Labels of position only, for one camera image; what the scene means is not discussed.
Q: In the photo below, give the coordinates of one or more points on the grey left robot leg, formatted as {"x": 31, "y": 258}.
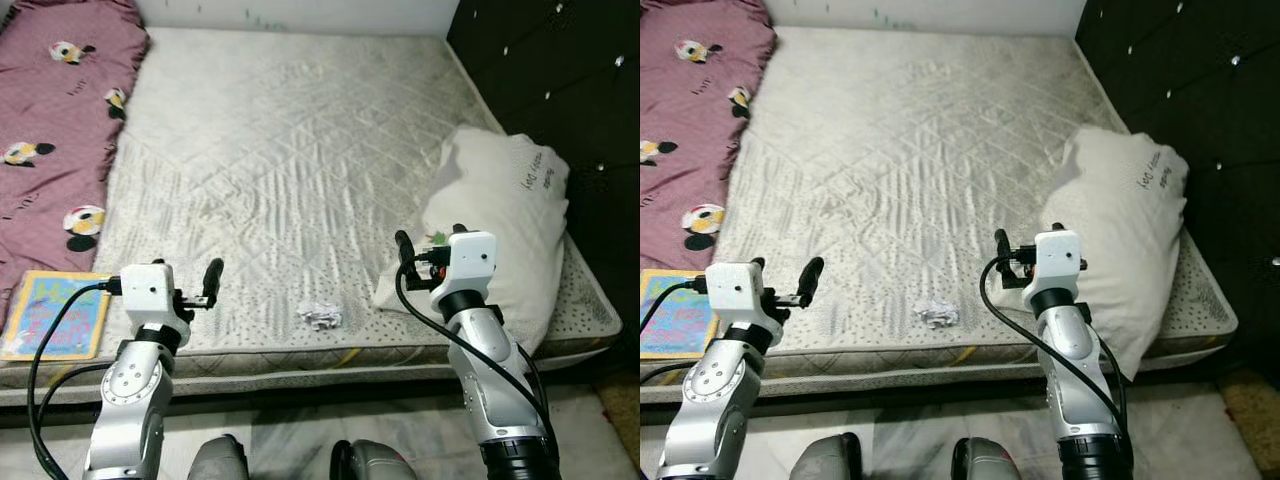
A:
{"x": 218, "y": 460}
{"x": 825, "y": 460}

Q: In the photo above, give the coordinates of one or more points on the white quilted mattress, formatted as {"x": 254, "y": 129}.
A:
{"x": 920, "y": 150}
{"x": 300, "y": 150}

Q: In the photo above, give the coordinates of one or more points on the white pillow with small print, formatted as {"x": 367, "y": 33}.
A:
{"x": 500, "y": 200}
{"x": 1120, "y": 200}

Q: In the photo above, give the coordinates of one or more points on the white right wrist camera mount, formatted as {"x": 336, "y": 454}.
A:
{"x": 472, "y": 260}
{"x": 1060, "y": 258}

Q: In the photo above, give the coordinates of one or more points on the pink cartoon print blanket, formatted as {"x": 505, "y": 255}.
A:
{"x": 690, "y": 120}
{"x": 50, "y": 120}

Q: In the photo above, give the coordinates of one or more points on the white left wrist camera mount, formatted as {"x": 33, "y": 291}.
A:
{"x": 148, "y": 288}
{"x": 735, "y": 288}

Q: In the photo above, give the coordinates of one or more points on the black tufted headboard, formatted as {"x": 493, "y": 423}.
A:
{"x": 560, "y": 80}
{"x": 1190, "y": 80}

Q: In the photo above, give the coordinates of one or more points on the grey robot leg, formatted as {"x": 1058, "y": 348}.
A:
{"x": 375, "y": 462}
{"x": 218, "y": 460}
{"x": 825, "y": 460}
{"x": 990, "y": 462}

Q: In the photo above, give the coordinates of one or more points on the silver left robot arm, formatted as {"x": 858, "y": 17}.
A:
{"x": 130, "y": 400}
{"x": 710, "y": 400}

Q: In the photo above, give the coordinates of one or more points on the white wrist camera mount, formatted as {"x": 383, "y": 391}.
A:
{"x": 148, "y": 288}
{"x": 472, "y": 260}
{"x": 1060, "y": 258}
{"x": 735, "y": 288}

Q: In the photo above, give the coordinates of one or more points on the brown floor mat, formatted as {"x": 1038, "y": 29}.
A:
{"x": 1255, "y": 400}
{"x": 625, "y": 410}

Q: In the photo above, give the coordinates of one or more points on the grey right robot leg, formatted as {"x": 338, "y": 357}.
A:
{"x": 990, "y": 462}
{"x": 375, "y": 462}

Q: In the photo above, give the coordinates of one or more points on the white paper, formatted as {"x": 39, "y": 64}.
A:
{"x": 938, "y": 315}
{"x": 320, "y": 318}

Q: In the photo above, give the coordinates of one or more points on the blue children's picture book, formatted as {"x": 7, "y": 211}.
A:
{"x": 680, "y": 315}
{"x": 55, "y": 315}

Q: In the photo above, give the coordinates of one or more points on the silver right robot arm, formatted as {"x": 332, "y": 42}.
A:
{"x": 1075, "y": 380}
{"x": 490, "y": 380}

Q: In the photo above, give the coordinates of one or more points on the grey bed base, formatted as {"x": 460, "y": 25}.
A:
{"x": 920, "y": 376}
{"x": 300, "y": 376}

